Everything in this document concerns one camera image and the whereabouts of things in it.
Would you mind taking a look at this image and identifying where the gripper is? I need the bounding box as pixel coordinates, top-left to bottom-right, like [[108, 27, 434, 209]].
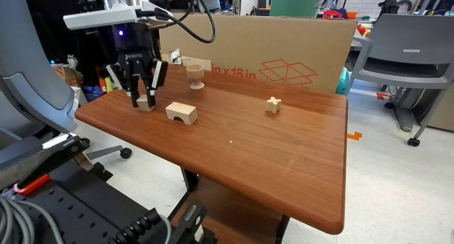
[[106, 22, 169, 108]]

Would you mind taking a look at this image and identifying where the square wooden block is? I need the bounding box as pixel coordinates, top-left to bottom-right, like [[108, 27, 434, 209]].
[[136, 94, 157, 112]]

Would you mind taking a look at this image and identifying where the wooden arch block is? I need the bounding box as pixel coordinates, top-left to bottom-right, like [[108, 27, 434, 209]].
[[165, 101, 198, 126]]

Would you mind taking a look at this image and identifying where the wooden cross block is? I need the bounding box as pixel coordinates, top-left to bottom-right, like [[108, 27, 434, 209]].
[[265, 96, 282, 114]]

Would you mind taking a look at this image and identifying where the wooden goblet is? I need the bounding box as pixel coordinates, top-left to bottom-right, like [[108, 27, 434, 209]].
[[186, 64, 206, 90]]

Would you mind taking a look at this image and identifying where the office chair base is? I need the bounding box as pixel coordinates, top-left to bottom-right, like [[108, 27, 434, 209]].
[[81, 138, 133, 161]]

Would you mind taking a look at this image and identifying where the large cardboard box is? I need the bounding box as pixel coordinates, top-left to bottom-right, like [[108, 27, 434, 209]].
[[159, 12, 358, 94]]

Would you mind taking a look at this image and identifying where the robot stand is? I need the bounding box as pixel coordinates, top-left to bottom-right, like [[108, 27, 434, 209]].
[[0, 155, 217, 244]]

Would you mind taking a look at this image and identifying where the green bin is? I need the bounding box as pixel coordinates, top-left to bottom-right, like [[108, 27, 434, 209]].
[[269, 0, 323, 18]]

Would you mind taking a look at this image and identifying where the teal plastic object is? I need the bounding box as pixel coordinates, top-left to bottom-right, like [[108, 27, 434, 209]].
[[336, 67, 350, 96]]

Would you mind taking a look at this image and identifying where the grey chair on wheels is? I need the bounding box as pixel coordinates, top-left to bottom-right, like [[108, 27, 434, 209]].
[[345, 13, 454, 147]]

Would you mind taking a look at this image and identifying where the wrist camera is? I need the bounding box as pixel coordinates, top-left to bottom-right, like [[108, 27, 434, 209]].
[[63, 2, 173, 31]]

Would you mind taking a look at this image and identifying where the black clamp with orange handle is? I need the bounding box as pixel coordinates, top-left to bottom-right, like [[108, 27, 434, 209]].
[[13, 133, 114, 197]]

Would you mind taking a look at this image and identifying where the black ribbed cable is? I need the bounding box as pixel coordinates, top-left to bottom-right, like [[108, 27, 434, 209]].
[[106, 208, 164, 244]]

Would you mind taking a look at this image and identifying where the bundle of grey cables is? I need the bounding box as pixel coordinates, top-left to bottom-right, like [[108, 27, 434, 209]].
[[0, 195, 66, 244]]

